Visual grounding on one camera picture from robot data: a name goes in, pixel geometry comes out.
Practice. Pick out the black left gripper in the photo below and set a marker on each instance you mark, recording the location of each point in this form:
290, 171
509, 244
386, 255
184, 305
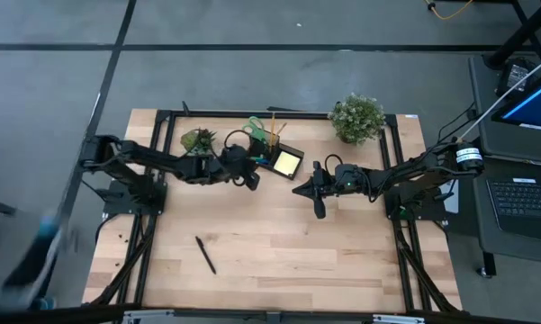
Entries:
225, 166

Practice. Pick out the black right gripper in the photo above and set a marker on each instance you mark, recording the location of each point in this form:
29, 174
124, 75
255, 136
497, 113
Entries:
346, 180

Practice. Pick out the yellow sticky note pad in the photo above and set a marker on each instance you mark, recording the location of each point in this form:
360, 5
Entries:
286, 163

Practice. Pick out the black pen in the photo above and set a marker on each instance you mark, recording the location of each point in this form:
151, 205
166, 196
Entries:
205, 255

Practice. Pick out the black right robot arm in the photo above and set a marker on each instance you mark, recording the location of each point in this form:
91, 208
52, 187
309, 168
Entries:
414, 173

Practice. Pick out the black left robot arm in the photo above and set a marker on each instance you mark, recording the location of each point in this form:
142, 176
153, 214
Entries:
153, 157

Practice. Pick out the black mesh desk organizer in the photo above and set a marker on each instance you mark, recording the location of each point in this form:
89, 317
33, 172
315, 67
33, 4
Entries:
297, 155

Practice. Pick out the succulent plant in black pot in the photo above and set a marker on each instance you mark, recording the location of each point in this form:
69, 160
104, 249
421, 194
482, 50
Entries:
198, 140

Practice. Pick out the bushy plant in black pot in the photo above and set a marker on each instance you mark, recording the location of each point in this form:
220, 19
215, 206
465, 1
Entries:
356, 118

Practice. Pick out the white paper sheet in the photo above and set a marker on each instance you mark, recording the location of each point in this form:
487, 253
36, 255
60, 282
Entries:
453, 204

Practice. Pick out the black side desk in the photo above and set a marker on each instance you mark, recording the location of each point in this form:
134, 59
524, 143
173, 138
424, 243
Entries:
481, 234

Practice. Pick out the black laptop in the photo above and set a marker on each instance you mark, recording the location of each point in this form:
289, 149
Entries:
522, 198

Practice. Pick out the black crossbar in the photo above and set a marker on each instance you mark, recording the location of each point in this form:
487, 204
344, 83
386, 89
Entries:
94, 314

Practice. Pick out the black power adapter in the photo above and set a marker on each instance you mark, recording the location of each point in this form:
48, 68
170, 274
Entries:
511, 74

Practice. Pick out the white rod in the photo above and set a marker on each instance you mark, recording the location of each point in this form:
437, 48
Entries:
522, 83

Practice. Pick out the computer monitor with blue screen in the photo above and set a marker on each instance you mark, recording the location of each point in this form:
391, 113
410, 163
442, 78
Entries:
535, 108

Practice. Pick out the person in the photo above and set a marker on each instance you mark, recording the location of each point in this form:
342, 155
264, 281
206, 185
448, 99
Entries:
22, 261

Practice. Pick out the black stand legs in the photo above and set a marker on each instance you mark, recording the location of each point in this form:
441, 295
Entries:
517, 38

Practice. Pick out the black table frame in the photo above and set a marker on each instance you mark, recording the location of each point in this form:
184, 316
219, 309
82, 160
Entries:
274, 114

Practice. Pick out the silver bracket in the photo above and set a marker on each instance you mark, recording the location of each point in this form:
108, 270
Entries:
398, 319
148, 318

